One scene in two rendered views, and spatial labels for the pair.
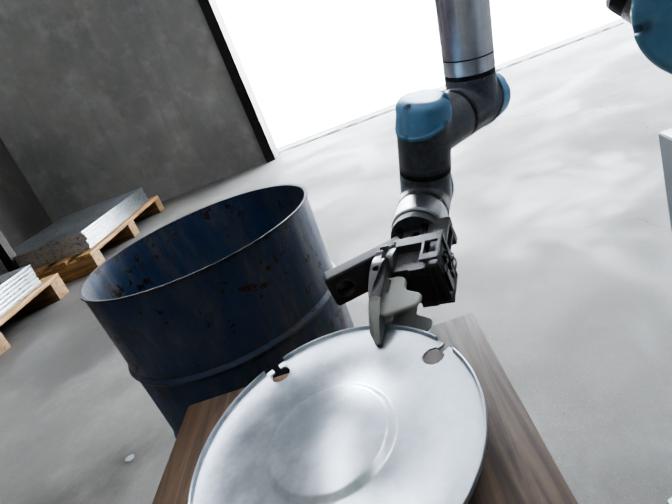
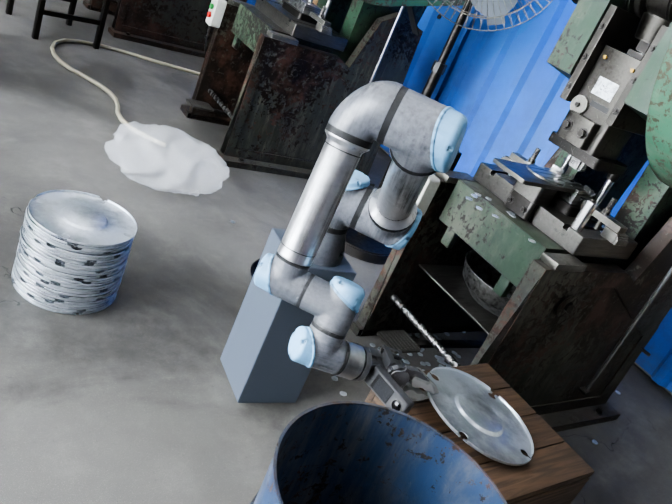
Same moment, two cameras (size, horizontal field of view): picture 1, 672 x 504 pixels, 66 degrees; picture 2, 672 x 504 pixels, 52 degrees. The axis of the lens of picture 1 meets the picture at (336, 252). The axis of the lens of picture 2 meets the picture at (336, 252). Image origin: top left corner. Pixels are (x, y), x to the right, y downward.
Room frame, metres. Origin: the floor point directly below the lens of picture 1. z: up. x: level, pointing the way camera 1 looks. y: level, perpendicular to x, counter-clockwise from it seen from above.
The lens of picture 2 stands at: (1.71, 0.55, 1.20)
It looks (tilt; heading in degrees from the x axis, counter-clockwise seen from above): 25 degrees down; 219
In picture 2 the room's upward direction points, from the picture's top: 24 degrees clockwise
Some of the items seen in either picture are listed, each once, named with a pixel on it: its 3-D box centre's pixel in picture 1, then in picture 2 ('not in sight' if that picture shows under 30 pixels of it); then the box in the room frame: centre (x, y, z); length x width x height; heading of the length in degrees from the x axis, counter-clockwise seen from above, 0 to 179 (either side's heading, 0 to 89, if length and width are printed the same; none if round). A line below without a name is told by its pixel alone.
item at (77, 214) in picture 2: not in sight; (84, 217); (0.84, -1.01, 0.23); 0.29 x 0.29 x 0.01
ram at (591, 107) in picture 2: not in sight; (608, 100); (-0.26, -0.34, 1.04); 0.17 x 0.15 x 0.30; 172
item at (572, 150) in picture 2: not in sight; (585, 156); (-0.31, -0.33, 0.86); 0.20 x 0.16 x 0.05; 82
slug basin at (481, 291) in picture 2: not in sight; (504, 290); (-0.30, -0.33, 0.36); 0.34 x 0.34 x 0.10
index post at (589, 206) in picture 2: not in sight; (584, 214); (-0.15, -0.18, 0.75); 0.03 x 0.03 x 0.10; 82
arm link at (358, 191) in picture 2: not in sight; (341, 195); (0.49, -0.49, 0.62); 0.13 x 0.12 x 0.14; 124
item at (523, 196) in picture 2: not in sight; (525, 192); (-0.13, -0.36, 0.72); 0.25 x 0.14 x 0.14; 172
